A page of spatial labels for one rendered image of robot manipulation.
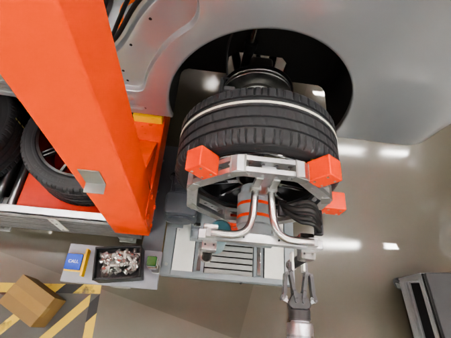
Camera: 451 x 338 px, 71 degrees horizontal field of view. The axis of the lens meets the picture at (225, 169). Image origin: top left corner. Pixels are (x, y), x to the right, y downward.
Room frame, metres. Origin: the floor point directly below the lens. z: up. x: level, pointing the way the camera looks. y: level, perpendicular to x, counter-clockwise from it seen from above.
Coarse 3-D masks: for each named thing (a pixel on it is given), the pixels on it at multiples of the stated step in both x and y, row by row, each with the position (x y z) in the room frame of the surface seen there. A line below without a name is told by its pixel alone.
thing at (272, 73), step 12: (240, 72) 1.03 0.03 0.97; (252, 72) 1.02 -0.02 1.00; (264, 72) 1.03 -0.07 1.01; (276, 72) 1.05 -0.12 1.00; (228, 84) 1.00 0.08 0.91; (240, 84) 1.01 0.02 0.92; (252, 84) 1.02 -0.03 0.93; (264, 84) 1.03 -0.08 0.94; (276, 84) 1.03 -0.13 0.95; (288, 84) 1.05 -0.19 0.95
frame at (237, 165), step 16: (224, 160) 0.52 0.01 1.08; (240, 160) 0.51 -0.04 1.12; (256, 160) 0.53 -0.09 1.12; (272, 160) 0.54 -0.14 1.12; (288, 160) 0.55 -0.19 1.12; (192, 176) 0.48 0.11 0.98; (224, 176) 0.47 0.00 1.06; (256, 176) 0.48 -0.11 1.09; (272, 176) 0.49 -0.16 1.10; (288, 176) 0.50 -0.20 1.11; (304, 176) 0.51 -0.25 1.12; (192, 192) 0.45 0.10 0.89; (320, 192) 0.52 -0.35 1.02; (192, 208) 0.45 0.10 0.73; (208, 208) 0.48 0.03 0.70; (224, 208) 0.53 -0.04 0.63; (320, 208) 0.53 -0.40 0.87
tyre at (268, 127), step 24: (216, 96) 0.75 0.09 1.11; (240, 96) 0.74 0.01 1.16; (264, 96) 0.75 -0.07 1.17; (288, 96) 0.77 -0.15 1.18; (216, 120) 0.65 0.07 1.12; (240, 120) 0.64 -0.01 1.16; (264, 120) 0.65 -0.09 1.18; (288, 120) 0.68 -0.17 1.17; (312, 120) 0.72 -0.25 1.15; (192, 144) 0.57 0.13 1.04; (216, 144) 0.55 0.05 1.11; (240, 144) 0.56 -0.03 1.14; (264, 144) 0.57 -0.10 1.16; (288, 144) 0.58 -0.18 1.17; (312, 144) 0.62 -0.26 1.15; (336, 144) 0.73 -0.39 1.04
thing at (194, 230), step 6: (198, 216) 0.62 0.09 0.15; (198, 222) 0.58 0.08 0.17; (192, 228) 0.53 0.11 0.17; (198, 228) 0.54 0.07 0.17; (192, 234) 0.50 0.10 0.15; (192, 240) 0.48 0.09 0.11; (198, 240) 0.48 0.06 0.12; (252, 246) 0.53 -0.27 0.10; (258, 246) 0.53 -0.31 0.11; (264, 246) 0.54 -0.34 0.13; (270, 246) 0.54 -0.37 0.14
